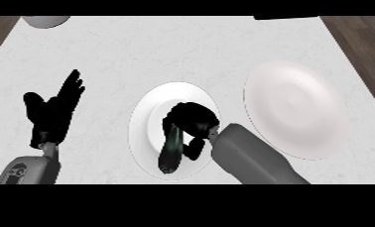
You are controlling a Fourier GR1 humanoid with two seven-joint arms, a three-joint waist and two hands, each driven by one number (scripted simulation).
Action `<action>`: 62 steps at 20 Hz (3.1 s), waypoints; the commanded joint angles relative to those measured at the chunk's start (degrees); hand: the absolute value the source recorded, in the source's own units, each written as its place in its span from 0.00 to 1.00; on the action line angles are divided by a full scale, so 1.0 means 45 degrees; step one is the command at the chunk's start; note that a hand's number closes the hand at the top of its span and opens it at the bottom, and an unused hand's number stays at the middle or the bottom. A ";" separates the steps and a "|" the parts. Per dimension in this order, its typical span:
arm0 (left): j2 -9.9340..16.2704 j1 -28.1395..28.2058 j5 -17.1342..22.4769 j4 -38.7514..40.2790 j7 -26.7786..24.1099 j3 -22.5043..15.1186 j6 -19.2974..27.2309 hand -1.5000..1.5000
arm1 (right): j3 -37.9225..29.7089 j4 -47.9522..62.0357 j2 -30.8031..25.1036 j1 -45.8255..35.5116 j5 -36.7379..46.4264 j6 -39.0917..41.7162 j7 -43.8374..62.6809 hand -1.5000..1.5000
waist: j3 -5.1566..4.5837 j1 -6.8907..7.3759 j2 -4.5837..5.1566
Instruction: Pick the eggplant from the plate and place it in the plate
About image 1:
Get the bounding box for dark green eggplant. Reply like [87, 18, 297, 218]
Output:
[157, 123, 186, 174]

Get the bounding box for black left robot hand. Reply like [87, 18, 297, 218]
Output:
[22, 68, 87, 151]

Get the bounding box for white plate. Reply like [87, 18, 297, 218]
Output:
[127, 81, 223, 181]

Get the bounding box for grey round bowl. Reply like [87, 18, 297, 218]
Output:
[21, 15, 73, 29]

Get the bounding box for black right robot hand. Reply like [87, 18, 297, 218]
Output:
[163, 101, 222, 162]

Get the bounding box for black flat appliance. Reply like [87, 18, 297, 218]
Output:
[254, 15, 322, 21]

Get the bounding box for pale pink plate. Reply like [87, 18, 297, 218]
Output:
[244, 59, 352, 161]

